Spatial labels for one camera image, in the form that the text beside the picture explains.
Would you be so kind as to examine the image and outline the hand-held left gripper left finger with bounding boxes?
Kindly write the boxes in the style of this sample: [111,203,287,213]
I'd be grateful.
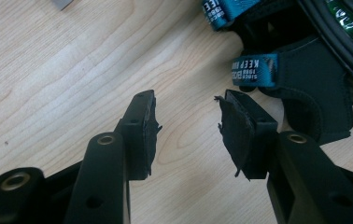
[114,89,163,182]

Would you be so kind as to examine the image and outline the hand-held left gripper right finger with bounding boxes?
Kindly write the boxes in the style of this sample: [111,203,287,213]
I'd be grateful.
[214,89,279,181]

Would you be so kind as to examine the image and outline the black goggles with blue strap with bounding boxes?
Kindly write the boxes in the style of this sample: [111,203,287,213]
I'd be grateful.
[202,0,353,147]

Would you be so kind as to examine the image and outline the grey metal block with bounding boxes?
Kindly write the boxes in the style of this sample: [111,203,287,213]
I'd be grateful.
[51,0,75,11]

